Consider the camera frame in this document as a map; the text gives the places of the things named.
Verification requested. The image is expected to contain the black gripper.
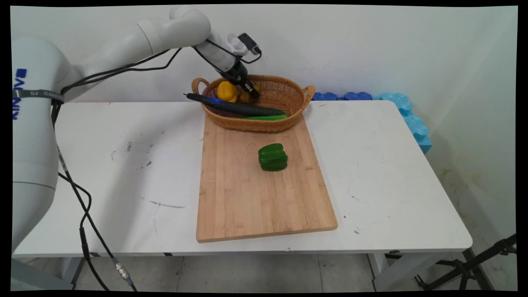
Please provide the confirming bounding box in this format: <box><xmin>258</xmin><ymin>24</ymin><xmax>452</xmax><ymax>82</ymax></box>
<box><xmin>221</xmin><ymin>61</ymin><xmax>261</xmax><ymax>99</ymax></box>

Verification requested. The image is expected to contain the green bell pepper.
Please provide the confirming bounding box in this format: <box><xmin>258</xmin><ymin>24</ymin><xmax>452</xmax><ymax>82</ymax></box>
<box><xmin>258</xmin><ymin>143</ymin><xmax>289</xmax><ymax>172</ymax></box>

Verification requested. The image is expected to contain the brown potato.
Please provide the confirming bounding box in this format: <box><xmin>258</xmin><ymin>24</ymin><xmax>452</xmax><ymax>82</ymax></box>
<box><xmin>238</xmin><ymin>85</ymin><xmax>262</xmax><ymax>104</ymax></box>

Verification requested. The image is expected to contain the dark green cucumber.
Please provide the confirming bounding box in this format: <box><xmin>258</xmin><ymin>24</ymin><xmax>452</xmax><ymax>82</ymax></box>
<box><xmin>184</xmin><ymin>93</ymin><xmax>287</xmax><ymax>117</ymax></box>

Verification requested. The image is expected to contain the yellow bell pepper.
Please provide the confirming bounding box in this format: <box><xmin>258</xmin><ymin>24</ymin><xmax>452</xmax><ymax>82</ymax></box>
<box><xmin>217</xmin><ymin>81</ymin><xmax>238</xmax><ymax>104</ymax></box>

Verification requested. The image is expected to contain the woven wicker basket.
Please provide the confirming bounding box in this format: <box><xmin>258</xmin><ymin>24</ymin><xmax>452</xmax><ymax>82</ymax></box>
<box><xmin>191</xmin><ymin>74</ymin><xmax>316</xmax><ymax>133</ymax></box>

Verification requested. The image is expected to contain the bamboo cutting board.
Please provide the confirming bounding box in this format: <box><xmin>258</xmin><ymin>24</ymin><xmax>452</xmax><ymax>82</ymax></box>
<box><xmin>196</xmin><ymin>113</ymin><xmax>339</xmax><ymax>243</ymax></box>

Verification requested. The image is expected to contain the light blue foam strip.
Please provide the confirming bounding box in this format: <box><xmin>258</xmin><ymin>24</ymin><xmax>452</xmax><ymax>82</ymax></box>
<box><xmin>379</xmin><ymin>92</ymin><xmax>433</xmax><ymax>155</ymax></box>

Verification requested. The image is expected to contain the white table leg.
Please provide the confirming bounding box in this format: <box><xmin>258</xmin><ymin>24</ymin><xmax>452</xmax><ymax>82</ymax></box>
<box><xmin>367</xmin><ymin>251</ymin><xmax>456</xmax><ymax>292</ymax></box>

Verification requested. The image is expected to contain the black tripod stand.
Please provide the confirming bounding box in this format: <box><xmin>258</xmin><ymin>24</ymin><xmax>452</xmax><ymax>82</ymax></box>
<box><xmin>414</xmin><ymin>233</ymin><xmax>517</xmax><ymax>291</ymax></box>

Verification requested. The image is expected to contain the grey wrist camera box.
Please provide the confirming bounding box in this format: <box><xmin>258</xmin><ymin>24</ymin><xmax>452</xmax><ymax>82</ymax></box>
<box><xmin>238</xmin><ymin>33</ymin><xmax>262</xmax><ymax>56</ymax></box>

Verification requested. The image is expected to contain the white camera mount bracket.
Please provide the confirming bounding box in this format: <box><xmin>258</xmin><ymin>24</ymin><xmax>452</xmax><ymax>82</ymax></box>
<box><xmin>226</xmin><ymin>33</ymin><xmax>249</xmax><ymax>57</ymax></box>

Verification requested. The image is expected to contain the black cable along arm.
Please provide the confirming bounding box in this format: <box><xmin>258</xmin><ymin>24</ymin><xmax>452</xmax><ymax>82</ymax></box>
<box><xmin>60</xmin><ymin>39</ymin><xmax>263</xmax><ymax>96</ymax></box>

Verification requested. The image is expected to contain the black cable with metal connector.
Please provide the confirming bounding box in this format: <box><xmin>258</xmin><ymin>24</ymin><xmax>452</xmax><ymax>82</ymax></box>
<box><xmin>51</xmin><ymin>103</ymin><xmax>138</xmax><ymax>292</ymax></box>

